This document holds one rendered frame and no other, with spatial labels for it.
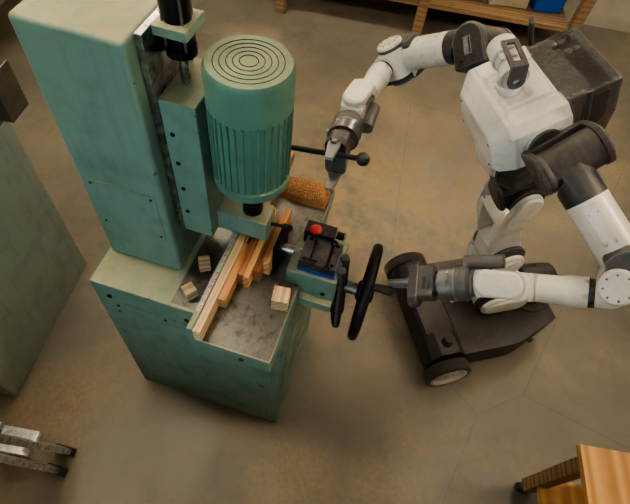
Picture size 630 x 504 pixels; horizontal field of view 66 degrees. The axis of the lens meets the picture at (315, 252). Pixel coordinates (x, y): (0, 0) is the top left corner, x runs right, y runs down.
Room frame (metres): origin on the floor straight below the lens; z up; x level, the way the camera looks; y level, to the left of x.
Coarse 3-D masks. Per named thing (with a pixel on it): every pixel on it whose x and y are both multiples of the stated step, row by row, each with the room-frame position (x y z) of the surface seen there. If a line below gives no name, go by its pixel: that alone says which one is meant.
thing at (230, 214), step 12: (228, 204) 0.78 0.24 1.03; (240, 204) 0.79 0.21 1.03; (264, 204) 0.80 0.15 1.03; (228, 216) 0.75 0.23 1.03; (240, 216) 0.75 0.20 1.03; (264, 216) 0.76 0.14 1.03; (228, 228) 0.75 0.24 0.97; (240, 228) 0.75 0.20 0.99; (252, 228) 0.74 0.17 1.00; (264, 228) 0.74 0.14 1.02
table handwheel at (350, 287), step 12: (372, 252) 0.78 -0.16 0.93; (372, 264) 0.72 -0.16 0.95; (372, 276) 0.69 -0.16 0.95; (348, 288) 0.72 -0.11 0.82; (360, 288) 0.72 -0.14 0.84; (372, 288) 0.66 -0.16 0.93; (360, 300) 0.63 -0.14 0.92; (360, 312) 0.61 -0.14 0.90; (360, 324) 0.59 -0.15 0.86; (348, 336) 0.59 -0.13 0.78
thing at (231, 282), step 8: (272, 200) 0.90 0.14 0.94; (248, 248) 0.72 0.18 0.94; (240, 256) 0.69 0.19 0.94; (240, 264) 0.67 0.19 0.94; (232, 272) 0.64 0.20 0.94; (232, 280) 0.62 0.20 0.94; (224, 288) 0.59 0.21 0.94; (232, 288) 0.60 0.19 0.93; (224, 296) 0.57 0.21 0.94; (224, 304) 0.56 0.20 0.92
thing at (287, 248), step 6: (282, 228) 0.76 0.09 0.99; (282, 234) 0.75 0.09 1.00; (276, 240) 0.72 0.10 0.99; (282, 240) 0.73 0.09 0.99; (276, 246) 0.71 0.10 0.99; (282, 246) 0.73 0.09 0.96; (288, 246) 0.73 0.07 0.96; (294, 246) 0.74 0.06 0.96; (276, 252) 0.69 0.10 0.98; (282, 252) 0.74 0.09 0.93; (288, 252) 0.72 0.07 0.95; (300, 252) 0.72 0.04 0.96; (276, 258) 0.69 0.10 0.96; (276, 264) 0.69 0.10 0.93
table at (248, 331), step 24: (312, 216) 0.90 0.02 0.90; (288, 240) 0.80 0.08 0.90; (240, 288) 0.62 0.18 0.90; (264, 288) 0.63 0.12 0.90; (216, 312) 0.54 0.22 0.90; (240, 312) 0.55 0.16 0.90; (264, 312) 0.56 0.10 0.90; (288, 312) 0.57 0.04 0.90; (216, 336) 0.48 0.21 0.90; (240, 336) 0.49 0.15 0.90; (264, 336) 0.50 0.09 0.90; (240, 360) 0.44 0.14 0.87; (264, 360) 0.44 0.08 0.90
